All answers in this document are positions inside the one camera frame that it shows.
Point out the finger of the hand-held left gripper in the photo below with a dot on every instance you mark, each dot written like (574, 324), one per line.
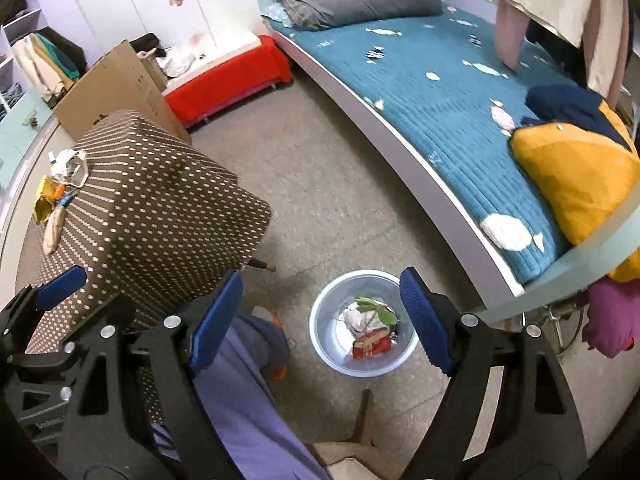
(62, 285)
(112, 312)

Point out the dark hanging jacket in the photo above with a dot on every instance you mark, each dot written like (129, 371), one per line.
(72, 47)

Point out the yellow padded jacket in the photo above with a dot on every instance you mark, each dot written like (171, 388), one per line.
(575, 175)

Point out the red stool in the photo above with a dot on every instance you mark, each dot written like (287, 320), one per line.
(225, 85)

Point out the white paper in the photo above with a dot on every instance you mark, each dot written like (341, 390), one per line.
(356, 319)

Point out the white plastic bag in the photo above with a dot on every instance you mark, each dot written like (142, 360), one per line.
(175, 62)

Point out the blue plastic bucket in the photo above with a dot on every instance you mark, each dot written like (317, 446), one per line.
(327, 340)

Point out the teal quilted mattress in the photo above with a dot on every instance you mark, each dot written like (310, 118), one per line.
(425, 125)

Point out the large cardboard box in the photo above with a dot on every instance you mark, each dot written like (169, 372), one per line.
(120, 90)

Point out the brown polka dot tablecloth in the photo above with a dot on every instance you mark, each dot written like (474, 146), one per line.
(150, 200)

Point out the navy cloth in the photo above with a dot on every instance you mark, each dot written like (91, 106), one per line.
(565, 102)

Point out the magenta pillow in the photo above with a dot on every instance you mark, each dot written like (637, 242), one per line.
(615, 315)

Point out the grey orange shoe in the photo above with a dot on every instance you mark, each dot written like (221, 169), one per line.
(270, 345)

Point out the light blue pillow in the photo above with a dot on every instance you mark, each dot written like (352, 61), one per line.
(276, 15)

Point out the dark table leg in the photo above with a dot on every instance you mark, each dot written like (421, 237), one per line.
(260, 264)

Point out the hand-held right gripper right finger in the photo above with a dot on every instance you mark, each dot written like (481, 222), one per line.
(425, 325)

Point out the pink hanging garment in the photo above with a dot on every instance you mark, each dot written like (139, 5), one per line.
(510, 35)

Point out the lilac cubby shelf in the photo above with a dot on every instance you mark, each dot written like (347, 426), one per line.
(15, 35)

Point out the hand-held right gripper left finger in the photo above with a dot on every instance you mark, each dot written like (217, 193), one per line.
(215, 325)

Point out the red white snack wrapper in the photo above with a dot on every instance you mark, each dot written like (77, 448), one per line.
(372, 345)

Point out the curved beige cabinet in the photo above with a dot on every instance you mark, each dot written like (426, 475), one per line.
(20, 210)

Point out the teal drawer cabinet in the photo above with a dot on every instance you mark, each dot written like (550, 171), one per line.
(20, 130)

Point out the person's purple trouser leg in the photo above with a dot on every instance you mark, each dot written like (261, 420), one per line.
(240, 410)

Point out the green hanging garment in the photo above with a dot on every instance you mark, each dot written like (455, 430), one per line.
(62, 60)

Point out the cream hanging jacket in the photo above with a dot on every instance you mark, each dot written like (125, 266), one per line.
(35, 65)

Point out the light teal bunk bed frame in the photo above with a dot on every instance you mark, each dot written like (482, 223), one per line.
(400, 175)

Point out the white board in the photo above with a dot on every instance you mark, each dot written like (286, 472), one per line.
(225, 57)

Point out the black clothes pile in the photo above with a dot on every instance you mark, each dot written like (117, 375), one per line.
(147, 42)

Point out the yellow wrapper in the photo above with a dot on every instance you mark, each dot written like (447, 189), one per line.
(47, 200)

